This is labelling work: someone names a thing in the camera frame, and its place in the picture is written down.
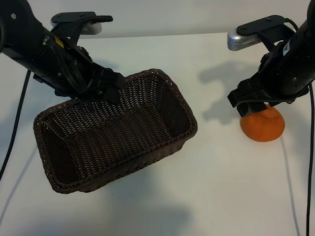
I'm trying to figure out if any orange fruit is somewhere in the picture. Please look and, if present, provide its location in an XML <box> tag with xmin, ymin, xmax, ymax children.
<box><xmin>240</xmin><ymin>104</ymin><xmax>286</xmax><ymax>143</ymax></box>

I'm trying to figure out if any dark brown wicker basket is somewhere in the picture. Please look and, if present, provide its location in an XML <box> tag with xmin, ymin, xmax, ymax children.
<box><xmin>33</xmin><ymin>68</ymin><xmax>198</xmax><ymax>195</ymax></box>

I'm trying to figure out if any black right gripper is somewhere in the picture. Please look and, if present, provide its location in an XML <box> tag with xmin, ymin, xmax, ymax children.
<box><xmin>227</xmin><ymin>38</ymin><xmax>315</xmax><ymax>118</ymax></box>

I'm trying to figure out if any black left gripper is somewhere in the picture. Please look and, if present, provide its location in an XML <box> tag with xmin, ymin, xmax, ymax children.
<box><xmin>32</xmin><ymin>31</ymin><xmax>126</xmax><ymax>107</ymax></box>

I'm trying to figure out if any black left gripper wire bundle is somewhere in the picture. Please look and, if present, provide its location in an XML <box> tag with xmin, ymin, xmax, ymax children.
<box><xmin>48</xmin><ymin>34</ymin><xmax>88</xmax><ymax>94</ymax></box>

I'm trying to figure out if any black left camera cable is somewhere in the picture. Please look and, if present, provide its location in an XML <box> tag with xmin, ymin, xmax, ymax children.
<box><xmin>85</xmin><ymin>15</ymin><xmax>114</xmax><ymax>25</ymax></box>

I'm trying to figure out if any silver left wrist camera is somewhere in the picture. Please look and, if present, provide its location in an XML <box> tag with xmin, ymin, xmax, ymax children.
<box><xmin>50</xmin><ymin>11</ymin><xmax>103</xmax><ymax>37</ymax></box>

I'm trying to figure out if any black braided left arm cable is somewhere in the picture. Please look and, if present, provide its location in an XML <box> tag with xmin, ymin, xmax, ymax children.
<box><xmin>0</xmin><ymin>69</ymin><xmax>32</xmax><ymax>183</ymax></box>

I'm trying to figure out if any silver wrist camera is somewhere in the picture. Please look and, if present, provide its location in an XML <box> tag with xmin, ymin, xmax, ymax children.
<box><xmin>226</xmin><ymin>15</ymin><xmax>297</xmax><ymax>52</ymax></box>
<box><xmin>50</xmin><ymin>11</ymin><xmax>103</xmax><ymax>37</ymax></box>

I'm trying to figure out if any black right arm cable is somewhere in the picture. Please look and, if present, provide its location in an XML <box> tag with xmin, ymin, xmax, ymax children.
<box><xmin>305</xmin><ymin>83</ymin><xmax>315</xmax><ymax>236</ymax></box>

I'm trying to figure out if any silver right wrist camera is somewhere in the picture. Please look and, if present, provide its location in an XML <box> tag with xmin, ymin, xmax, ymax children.
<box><xmin>226</xmin><ymin>15</ymin><xmax>297</xmax><ymax>52</ymax></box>

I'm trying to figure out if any black camera cable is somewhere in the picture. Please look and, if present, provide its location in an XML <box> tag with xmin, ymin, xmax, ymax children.
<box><xmin>282</xmin><ymin>18</ymin><xmax>300</xmax><ymax>32</ymax></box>
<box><xmin>85</xmin><ymin>15</ymin><xmax>114</xmax><ymax>25</ymax></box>

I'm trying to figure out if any black right camera cable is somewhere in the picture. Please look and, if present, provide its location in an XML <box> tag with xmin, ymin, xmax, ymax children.
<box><xmin>282</xmin><ymin>18</ymin><xmax>300</xmax><ymax>32</ymax></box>

